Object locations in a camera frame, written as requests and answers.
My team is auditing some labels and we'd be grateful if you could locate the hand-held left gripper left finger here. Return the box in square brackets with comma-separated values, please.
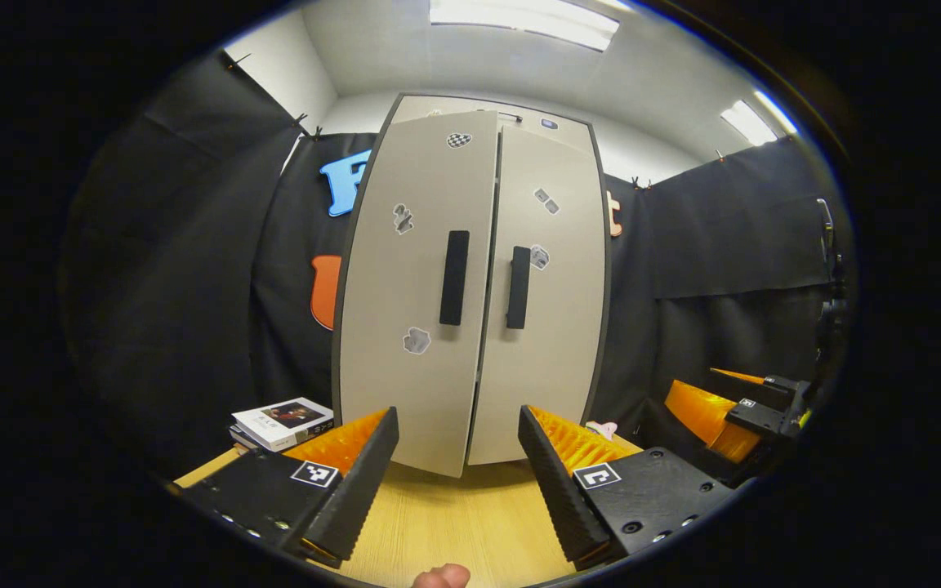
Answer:
[181, 406, 400, 570]

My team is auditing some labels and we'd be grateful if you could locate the white cover book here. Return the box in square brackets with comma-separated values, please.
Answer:
[231, 397, 335, 452]

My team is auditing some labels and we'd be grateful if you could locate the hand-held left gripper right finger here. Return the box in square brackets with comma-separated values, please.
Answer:
[517, 404, 737, 571]

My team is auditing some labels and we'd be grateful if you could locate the black backdrop cloth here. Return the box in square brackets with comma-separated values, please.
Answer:
[62, 53, 847, 483]

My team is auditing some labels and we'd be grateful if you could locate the grey shoe cabinet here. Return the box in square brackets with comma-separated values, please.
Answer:
[332, 92, 612, 479]

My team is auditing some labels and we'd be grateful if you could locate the large ceiling light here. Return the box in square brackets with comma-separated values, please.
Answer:
[430, 0, 620, 51]

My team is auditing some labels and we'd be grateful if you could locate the small ceiling light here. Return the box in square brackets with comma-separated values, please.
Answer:
[720, 90, 800, 146]

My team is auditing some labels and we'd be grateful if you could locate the grey cabinet door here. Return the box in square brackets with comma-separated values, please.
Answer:
[466, 127, 609, 466]
[338, 110, 500, 479]

